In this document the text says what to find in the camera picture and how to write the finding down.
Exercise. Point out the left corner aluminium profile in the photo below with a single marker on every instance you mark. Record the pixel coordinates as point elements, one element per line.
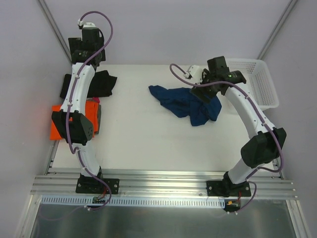
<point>55,28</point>

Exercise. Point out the orange folded t shirt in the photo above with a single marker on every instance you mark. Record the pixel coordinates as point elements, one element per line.
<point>91,112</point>

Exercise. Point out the right corner aluminium profile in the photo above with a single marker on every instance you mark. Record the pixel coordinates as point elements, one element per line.
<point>277,28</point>

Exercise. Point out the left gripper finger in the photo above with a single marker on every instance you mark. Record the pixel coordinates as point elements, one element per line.
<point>100,57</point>
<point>75,49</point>

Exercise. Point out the black folded t shirt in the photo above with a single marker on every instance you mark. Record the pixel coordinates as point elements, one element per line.
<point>101,85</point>

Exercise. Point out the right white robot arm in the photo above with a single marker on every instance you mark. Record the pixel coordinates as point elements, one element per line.
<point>230,78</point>

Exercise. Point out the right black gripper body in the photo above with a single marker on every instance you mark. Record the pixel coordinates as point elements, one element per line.
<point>206,92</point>

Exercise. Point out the corner aluminium profile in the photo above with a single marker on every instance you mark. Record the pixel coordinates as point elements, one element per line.
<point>277,28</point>
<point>55,28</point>

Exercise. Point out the aluminium mounting rail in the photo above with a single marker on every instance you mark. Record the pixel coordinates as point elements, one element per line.
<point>62,181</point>

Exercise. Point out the white plastic basket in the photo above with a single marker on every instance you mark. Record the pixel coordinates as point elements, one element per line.
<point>259,81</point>

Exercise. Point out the blue t shirt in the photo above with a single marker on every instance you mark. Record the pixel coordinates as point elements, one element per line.
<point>182,103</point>

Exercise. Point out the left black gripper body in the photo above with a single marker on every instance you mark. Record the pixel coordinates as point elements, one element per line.
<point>74,42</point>

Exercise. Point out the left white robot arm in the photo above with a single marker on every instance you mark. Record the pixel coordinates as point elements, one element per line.
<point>71,120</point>

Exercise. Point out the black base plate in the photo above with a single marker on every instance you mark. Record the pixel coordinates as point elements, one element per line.
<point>221,189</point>
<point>89,185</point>

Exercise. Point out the pink folded t shirt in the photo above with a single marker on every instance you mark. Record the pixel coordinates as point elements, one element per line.
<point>96,99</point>

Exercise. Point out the grey folded t shirt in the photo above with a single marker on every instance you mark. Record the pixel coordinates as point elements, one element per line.
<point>98,119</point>

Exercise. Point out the white slotted cable duct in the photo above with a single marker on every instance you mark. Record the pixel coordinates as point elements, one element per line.
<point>134,201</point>

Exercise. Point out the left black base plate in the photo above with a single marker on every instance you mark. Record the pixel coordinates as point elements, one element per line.
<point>89,185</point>

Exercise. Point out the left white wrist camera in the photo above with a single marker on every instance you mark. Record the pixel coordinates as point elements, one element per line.
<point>82,24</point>

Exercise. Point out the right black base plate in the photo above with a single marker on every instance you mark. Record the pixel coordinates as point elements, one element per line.
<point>221,189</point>

